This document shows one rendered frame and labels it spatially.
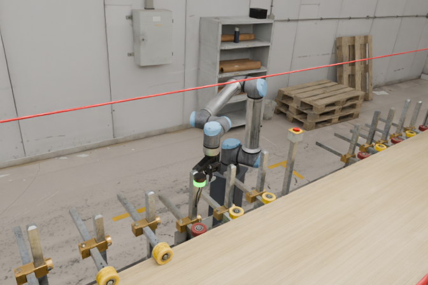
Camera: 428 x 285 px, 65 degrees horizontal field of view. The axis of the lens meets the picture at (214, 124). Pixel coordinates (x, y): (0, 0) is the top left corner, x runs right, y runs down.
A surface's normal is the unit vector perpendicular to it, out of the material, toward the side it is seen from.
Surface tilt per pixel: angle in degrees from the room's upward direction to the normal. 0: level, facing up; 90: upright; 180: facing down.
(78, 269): 0
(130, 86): 90
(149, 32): 90
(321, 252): 0
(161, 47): 90
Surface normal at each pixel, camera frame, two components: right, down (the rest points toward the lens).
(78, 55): 0.54, 0.38
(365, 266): 0.06, -0.91
